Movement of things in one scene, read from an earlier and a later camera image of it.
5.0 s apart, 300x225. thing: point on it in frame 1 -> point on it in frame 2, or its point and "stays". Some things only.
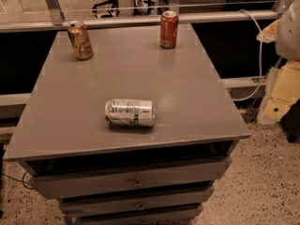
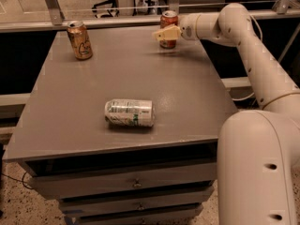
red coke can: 169,29 stays
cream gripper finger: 282,89 -> 187,23
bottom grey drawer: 134,216 stays
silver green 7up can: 129,112 stays
